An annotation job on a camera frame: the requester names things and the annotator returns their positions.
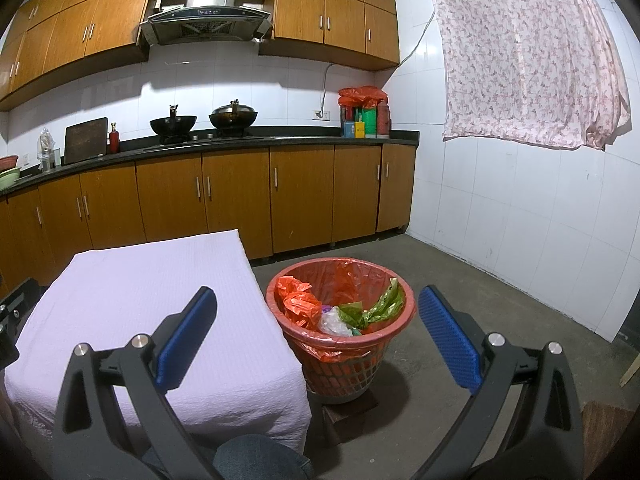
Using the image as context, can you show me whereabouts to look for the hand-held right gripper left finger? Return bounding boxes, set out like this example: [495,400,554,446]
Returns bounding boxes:
[52,286,226,480]

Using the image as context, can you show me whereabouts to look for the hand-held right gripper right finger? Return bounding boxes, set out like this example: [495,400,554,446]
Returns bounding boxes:
[412,285,586,480]

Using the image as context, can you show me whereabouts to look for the yellow-green plastic bag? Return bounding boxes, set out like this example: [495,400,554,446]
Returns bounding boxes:
[361,278,406,331]

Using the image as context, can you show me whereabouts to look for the red plastic lattice basket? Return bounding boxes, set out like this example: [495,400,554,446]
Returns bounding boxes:
[266,257,417,405]

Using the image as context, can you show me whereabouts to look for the red plastic bag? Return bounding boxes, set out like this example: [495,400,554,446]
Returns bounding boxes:
[338,85,388,109]
[276,276,325,332]

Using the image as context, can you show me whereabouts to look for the white plastic bag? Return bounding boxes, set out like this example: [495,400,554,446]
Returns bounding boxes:
[318,307,353,337]

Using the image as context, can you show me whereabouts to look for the red plastic waste basket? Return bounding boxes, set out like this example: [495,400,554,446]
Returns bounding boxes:
[266,257,417,366]

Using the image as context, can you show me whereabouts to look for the table with white cloth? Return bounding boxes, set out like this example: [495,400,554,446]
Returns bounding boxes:
[4,229,313,453]

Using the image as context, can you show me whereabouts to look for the dark wooden stool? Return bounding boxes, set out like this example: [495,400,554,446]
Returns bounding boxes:
[306,387,382,446]

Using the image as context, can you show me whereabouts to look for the person's leg in jeans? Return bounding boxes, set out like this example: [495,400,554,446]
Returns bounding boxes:
[212,434,313,480]

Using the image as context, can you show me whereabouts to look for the brown wooden furniture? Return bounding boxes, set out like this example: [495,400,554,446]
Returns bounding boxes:
[582,400,636,478]

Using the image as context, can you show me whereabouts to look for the pale wooden stick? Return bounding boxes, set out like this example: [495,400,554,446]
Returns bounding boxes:
[619,345,640,387]

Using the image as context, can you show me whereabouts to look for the wooden lower kitchen cabinets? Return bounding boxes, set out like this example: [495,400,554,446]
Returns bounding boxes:
[0,142,417,286]

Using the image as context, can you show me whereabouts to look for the wooden kitchen cabinets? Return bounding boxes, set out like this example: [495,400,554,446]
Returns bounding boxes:
[0,142,417,286]
[0,0,401,111]

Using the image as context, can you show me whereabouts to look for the dark cutting board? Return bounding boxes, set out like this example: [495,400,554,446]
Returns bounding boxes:
[63,117,109,166]

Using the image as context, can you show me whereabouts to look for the black gas stove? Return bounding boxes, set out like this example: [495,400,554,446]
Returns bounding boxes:
[144,132,266,153]

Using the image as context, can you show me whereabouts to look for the black kitchen countertop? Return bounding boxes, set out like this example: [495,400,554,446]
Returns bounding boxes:
[0,130,420,196]

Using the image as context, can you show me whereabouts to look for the black open wok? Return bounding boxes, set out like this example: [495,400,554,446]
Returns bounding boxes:
[150,104,197,142]

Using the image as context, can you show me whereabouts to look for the black wok with lid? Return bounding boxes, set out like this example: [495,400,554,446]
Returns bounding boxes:
[208,99,259,133]

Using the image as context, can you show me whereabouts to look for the red plastic bag over containers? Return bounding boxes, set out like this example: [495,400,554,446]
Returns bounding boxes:
[338,85,388,109]

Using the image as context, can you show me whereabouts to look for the pink floral curtain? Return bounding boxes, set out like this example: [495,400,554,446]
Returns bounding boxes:
[429,0,632,152]

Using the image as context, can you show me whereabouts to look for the wooden upper kitchen cabinets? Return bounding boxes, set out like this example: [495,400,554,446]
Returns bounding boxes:
[0,0,401,111]

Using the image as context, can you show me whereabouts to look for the white power cable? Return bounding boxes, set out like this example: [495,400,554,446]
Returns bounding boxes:
[320,63,336,111]

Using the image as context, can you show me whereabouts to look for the white wall cable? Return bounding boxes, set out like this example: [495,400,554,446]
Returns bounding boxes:
[397,7,436,67]

